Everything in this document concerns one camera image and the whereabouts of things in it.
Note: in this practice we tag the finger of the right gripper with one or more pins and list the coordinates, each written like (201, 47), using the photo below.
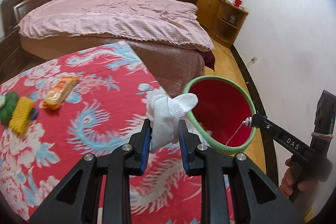
(280, 137)

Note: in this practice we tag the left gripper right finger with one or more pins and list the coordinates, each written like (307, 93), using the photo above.
(255, 198)

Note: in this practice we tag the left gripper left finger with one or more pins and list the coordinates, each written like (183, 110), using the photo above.
(76, 197)

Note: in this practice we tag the white cloth sock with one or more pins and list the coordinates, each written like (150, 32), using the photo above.
(164, 114)

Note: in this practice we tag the yellow foam fruit net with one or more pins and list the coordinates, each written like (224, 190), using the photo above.
(20, 117)

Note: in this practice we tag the orange snack packet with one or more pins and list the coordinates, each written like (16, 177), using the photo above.
(54, 99)

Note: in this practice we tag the trash inside bin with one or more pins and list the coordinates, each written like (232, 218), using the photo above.
(209, 132)

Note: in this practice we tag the person's right hand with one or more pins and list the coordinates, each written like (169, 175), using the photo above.
(287, 183)

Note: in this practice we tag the red bin with green rim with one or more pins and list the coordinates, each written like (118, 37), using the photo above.
(222, 106)

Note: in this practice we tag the red floral tablecloth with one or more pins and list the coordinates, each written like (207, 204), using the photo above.
(100, 114)

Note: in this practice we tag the blue fidget spinner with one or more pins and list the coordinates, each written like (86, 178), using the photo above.
(33, 114)

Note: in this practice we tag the green clover squishy toy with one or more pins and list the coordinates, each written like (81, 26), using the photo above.
(8, 105)

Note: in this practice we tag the wooden corner shelf unit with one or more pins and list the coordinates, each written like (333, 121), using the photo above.
(227, 24)

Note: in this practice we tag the dark wooden nightstand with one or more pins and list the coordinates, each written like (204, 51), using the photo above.
(13, 58)

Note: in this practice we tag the red box on shelf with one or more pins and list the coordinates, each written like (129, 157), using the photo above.
(237, 3)

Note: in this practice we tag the pink checked bedspread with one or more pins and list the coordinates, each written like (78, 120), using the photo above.
(161, 21)

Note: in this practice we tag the wall outlet with cable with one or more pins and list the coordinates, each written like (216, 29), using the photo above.
(251, 62)

